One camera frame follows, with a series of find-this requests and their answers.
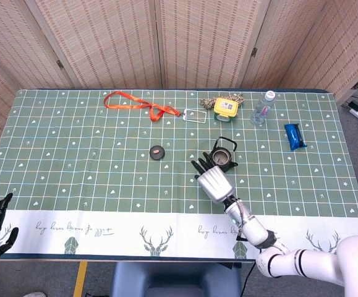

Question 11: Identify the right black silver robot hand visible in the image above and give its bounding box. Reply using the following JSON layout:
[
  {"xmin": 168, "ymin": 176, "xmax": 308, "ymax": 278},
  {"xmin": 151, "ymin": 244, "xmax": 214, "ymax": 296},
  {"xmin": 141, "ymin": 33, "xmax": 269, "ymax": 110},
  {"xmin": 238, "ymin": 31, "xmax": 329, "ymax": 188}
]
[{"xmin": 190, "ymin": 151, "xmax": 237, "ymax": 205}]

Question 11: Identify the black teapot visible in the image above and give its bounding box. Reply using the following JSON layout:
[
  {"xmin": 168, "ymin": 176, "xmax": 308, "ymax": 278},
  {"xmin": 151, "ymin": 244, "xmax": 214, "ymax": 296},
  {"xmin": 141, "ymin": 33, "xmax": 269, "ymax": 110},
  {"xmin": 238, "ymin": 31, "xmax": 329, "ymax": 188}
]
[{"xmin": 209, "ymin": 136, "xmax": 239, "ymax": 173}]

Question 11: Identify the black teapot lid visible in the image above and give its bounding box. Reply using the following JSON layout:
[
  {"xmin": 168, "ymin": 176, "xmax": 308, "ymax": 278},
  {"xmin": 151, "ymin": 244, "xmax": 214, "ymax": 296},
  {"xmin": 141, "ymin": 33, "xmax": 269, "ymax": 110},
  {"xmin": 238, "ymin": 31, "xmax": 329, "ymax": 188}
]
[{"xmin": 149, "ymin": 145, "xmax": 166, "ymax": 160}]

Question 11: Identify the clear badge holder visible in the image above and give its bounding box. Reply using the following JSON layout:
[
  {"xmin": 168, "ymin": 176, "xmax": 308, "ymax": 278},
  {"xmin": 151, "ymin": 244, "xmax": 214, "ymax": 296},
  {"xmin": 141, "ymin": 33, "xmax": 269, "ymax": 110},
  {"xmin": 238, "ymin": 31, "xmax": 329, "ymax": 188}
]
[{"xmin": 182, "ymin": 108, "xmax": 208, "ymax": 124}]

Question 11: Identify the yellow lidded container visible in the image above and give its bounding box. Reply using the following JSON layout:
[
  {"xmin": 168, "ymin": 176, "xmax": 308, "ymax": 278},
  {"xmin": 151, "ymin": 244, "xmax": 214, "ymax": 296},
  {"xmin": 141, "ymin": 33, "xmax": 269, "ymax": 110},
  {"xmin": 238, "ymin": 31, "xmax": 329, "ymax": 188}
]
[{"xmin": 213, "ymin": 97, "xmax": 239, "ymax": 123}]

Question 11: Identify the clear plastic water bottle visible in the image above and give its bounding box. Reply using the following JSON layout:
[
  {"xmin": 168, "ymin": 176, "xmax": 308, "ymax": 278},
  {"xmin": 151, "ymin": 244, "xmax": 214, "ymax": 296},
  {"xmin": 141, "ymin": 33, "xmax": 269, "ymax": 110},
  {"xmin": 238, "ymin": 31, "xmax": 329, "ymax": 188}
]
[{"xmin": 250, "ymin": 90, "xmax": 276, "ymax": 126}]

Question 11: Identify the blue tissue packet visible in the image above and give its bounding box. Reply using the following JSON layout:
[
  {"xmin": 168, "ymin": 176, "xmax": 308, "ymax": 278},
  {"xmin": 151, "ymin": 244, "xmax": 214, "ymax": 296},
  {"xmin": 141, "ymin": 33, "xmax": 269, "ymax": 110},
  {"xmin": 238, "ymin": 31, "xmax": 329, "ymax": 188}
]
[{"xmin": 283, "ymin": 123, "xmax": 308, "ymax": 152}]

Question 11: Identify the blue chair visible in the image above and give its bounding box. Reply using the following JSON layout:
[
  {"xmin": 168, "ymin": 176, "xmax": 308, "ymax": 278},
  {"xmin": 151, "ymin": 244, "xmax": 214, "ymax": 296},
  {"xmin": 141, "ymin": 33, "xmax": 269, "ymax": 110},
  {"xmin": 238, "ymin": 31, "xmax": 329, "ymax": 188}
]
[{"xmin": 110, "ymin": 262, "xmax": 243, "ymax": 297}]

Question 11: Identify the green grid tablecloth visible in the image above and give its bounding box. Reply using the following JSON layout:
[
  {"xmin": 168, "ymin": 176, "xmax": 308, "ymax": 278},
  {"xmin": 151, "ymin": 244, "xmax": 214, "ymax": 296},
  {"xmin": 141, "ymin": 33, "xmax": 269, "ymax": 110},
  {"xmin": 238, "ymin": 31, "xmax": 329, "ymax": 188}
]
[{"xmin": 0, "ymin": 88, "xmax": 358, "ymax": 264}]

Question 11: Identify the woven folding screen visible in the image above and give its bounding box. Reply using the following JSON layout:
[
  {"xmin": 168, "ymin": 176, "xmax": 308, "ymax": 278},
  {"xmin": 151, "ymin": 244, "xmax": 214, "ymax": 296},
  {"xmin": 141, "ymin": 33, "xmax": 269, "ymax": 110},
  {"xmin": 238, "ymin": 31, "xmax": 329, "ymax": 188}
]
[{"xmin": 0, "ymin": 0, "xmax": 358, "ymax": 165}]

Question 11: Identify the beige rope bundle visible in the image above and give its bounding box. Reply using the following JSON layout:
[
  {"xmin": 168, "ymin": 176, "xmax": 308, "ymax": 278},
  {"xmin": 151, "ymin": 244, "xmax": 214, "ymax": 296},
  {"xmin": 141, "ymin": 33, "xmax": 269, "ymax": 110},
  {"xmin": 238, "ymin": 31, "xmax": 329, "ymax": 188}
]
[{"xmin": 199, "ymin": 93, "xmax": 244, "ymax": 110}]

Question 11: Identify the orange lanyard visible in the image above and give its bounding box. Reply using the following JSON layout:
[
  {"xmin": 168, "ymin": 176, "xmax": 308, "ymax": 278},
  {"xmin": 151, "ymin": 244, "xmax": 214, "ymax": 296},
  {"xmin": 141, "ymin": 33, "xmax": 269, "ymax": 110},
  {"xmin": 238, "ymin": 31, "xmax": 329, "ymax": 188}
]
[{"xmin": 103, "ymin": 91, "xmax": 182, "ymax": 123}]

